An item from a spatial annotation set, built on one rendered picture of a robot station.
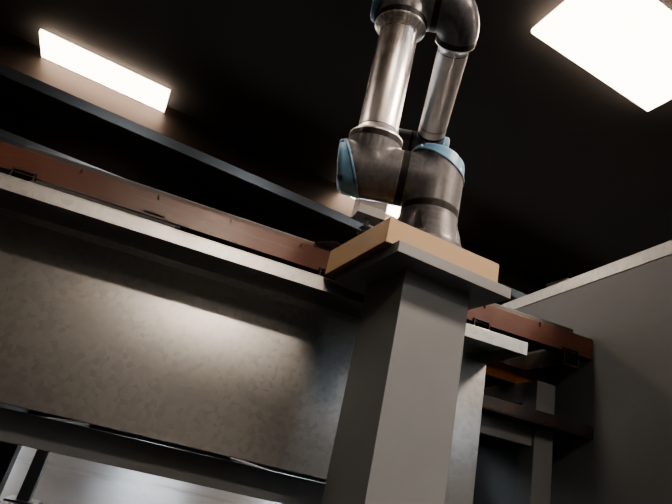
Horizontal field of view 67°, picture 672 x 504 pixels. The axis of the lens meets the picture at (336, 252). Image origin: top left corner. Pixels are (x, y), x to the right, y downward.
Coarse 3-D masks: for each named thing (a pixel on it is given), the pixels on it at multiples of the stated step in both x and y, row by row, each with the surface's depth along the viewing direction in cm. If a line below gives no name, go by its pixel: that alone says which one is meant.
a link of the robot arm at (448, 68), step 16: (448, 0) 108; (464, 0) 109; (448, 16) 109; (464, 16) 110; (448, 32) 113; (464, 32) 112; (448, 48) 116; (464, 48) 115; (448, 64) 120; (464, 64) 121; (432, 80) 126; (448, 80) 123; (432, 96) 128; (448, 96) 126; (432, 112) 131; (448, 112) 131; (432, 128) 134; (416, 144) 140; (448, 144) 139
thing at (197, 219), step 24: (0, 144) 114; (0, 168) 113; (24, 168) 114; (48, 168) 115; (72, 168) 117; (96, 192) 117; (120, 192) 118; (144, 192) 120; (168, 216) 120; (192, 216) 122; (216, 216) 124; (216, 240) 124; (240, 240) 124; (264, 240) 125; (288, 240) 127; (288, 264) 128; (312, 264) 127; (480, 312) 138; (504, 312) 140; (528, 336) 140; (552, 336) 142; (576, 336) 145
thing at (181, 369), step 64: (0, 256) 103; (64, 256) 106; (128, 256) 110; (0, 320) 99; (64, 320) 102; (128, 320) 106; (192, 320) 110; (256, 320) 114; (320, 320) 119; (0, 384) 96; (64, 384) 99; (128, 384) 102; (192, 384) 106; (256, 384) 110; (320, 384) 114; (256, 448) 106; (320, 448) 110
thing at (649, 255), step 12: (648, 252) 137; (660, 252) 133; (612, 264) 148; (624, 264) 144; (636, 264) 140; (576, 276) 162; (588, 276) 156; (600, 276) 151; (552, 288) 171; (564, 288) 165; (516, 300) 189; (528, 300) 182; (540, 300) 176
